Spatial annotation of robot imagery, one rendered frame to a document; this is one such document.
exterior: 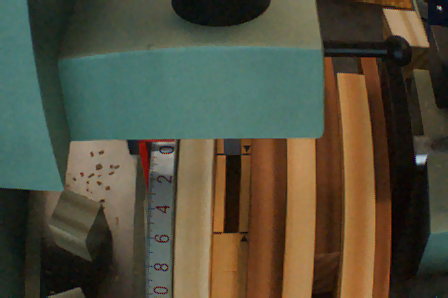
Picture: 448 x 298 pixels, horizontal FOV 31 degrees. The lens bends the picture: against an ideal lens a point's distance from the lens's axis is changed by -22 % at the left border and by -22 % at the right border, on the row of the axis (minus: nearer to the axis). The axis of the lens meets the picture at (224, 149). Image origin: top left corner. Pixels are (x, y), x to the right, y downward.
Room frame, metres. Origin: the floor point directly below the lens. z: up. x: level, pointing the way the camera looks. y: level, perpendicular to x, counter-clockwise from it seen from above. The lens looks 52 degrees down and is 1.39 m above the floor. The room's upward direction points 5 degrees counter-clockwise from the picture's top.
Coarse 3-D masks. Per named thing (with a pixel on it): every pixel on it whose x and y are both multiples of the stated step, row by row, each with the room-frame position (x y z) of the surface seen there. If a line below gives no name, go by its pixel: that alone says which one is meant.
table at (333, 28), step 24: (336, 0) 0.53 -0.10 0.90; (336, 24) 0.50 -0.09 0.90; (360, 24) 0.50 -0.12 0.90; (336, 72) 0.45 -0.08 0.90; (408, 96) 0.42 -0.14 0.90; (408, 216) 0.31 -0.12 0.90; (408, 240) 0.29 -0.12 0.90; (408, 264) 0.27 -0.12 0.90; (408, 288) 0.25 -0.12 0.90; (432, 288) 0.25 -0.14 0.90
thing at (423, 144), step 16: (384, 64) 0.37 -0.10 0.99; (384, 80) 0.36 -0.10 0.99; (400, 80) 0.35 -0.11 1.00; (384, 96) 0.36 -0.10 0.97; (400, 96) 0.34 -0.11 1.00; (384, 112) 0.35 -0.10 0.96; (400, 112) 0.33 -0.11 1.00; (400, 128) 0.32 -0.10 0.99; (400, 144) 0.30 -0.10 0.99; (416, 144) 0.33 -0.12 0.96; (432, 144) 0.33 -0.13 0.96; (400, 160) 0.29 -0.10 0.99; (416, 160) 0.32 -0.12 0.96; (400, 176) 0.29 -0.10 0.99; (400, 192) 0.29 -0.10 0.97; (400, 208) 0.29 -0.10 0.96; (400, 224) 0.29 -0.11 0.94
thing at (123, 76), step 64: (128, 0) 0.36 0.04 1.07; (64, 64) 0.32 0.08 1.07; (128, 64) 0.32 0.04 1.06; (192, 64) 0.31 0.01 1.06; (256, 64) 0.31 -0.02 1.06; (320, 64) 0.31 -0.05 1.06; (128, 128) 0.32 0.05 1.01; (192, 128) 0.31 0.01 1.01; (256, 128) 0.31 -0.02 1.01; (320, 128) 0.31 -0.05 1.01
